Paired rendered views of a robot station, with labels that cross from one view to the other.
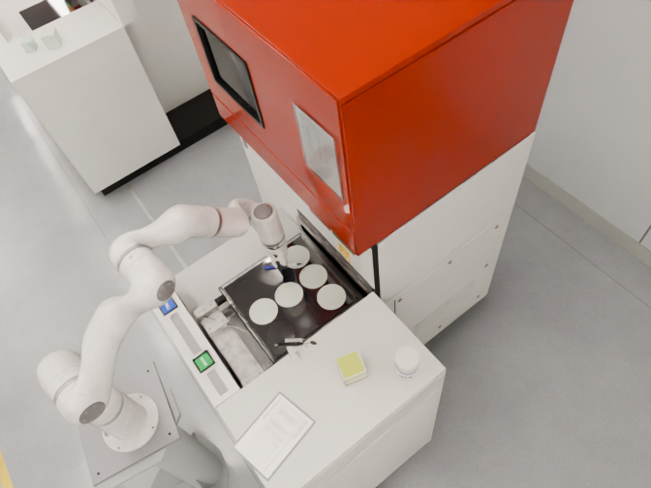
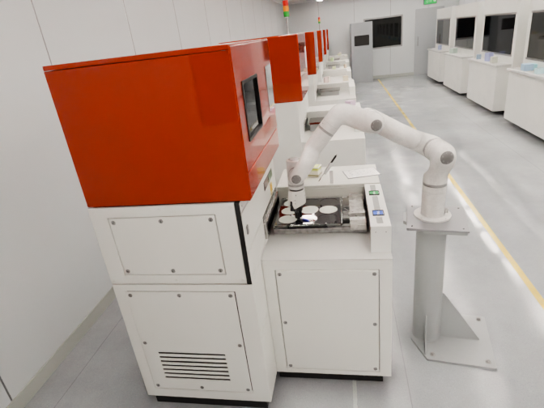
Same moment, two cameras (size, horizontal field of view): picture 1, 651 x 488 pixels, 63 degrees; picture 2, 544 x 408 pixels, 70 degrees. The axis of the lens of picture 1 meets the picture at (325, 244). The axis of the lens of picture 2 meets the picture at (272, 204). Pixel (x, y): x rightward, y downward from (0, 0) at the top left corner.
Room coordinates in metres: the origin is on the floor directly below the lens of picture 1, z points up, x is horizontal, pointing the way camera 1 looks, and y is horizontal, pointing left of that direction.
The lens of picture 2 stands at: (2.62, 1.27, 1.82)
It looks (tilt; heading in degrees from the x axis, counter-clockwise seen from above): 23 degrees down; 219
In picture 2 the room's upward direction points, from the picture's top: 7 degrees counter-clockwise
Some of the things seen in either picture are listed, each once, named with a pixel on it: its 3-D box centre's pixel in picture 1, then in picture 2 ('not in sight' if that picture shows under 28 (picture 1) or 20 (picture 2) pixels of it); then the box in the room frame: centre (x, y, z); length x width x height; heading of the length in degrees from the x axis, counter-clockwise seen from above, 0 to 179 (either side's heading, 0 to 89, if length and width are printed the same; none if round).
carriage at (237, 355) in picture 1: (231, 345); (356, 212); (0.79, 0.39, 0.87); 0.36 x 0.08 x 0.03; 27
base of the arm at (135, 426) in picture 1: (118, 414); (433, 199); (0.60, 0.75, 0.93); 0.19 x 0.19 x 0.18
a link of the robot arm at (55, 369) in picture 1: (77, 386); (439, 163); (0.63, 0.77, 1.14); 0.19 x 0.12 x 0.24; 37
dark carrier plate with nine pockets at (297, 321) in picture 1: (289, 293); (308, 210); (0.93, 0.16, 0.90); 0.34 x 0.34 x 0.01; 27
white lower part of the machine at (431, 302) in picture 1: (380, 246); (218, 301); (1.36, -0.25, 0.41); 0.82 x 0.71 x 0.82; 27
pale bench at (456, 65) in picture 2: not in sight; (475, 48); (-8.56, -0.83, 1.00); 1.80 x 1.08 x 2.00; 27
